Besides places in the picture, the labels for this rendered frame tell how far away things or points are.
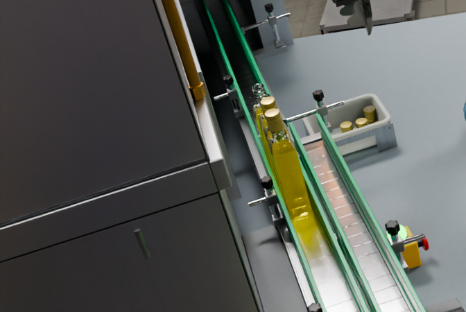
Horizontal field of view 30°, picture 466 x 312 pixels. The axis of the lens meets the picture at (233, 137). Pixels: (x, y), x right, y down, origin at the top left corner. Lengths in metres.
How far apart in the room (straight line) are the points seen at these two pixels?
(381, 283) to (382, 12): 3.00
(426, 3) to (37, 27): 3.85
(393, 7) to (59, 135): 3.54
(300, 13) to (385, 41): 2.22
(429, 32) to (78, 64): 1.89
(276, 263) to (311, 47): 1.28
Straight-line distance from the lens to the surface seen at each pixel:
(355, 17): 2.11
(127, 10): 1.26
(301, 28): 5.01
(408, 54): 2.90
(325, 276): 1.89
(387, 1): 4.83
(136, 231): 1.44
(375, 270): 1.88
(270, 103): 1.97
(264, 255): 1.99
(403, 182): 2.32
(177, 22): 1.51
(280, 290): 1.89
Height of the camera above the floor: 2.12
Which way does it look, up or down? 31 degrees down
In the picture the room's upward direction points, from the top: 17 degrees counter-clockwise
